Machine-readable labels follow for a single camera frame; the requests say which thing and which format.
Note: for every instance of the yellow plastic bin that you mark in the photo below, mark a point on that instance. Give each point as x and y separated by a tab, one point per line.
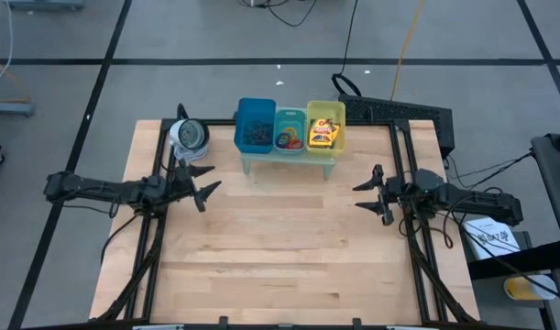
339	110

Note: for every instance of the grey desk foot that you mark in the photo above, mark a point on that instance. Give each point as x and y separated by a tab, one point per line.
46	4
9	108

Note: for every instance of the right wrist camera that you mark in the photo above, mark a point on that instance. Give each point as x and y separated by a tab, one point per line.
428	179

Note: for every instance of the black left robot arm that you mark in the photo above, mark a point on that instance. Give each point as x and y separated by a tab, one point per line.
96	190

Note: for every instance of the black perforated panel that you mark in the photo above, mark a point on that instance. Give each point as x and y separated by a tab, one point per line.
389	110

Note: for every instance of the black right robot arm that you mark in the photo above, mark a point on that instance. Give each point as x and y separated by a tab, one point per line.
472	199

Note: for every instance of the teal plastic bin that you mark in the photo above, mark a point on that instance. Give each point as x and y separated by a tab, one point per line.
279	117

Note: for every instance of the silver metal bracket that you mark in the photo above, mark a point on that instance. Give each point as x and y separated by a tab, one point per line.
158	327
412	327

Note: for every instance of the white printed paper sheet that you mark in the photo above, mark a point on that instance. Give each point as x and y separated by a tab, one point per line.
490	238

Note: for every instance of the yellow and white bottle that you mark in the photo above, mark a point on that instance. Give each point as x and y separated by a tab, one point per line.
527	289

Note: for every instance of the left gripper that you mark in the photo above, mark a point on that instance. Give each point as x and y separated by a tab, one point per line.
188	183

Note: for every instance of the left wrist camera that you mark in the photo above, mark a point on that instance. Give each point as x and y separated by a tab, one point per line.
153	188

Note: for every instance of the black low side table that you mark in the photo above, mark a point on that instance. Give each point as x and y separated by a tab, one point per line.
513	263

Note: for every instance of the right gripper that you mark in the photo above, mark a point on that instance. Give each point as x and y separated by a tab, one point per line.
387	194

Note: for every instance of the blue plastic bin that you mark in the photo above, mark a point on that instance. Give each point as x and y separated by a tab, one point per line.
239	110

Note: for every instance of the black aluminium table frame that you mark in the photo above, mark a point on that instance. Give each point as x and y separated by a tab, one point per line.
402	124

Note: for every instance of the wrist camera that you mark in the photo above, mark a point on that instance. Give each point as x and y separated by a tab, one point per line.
428	179
153	188

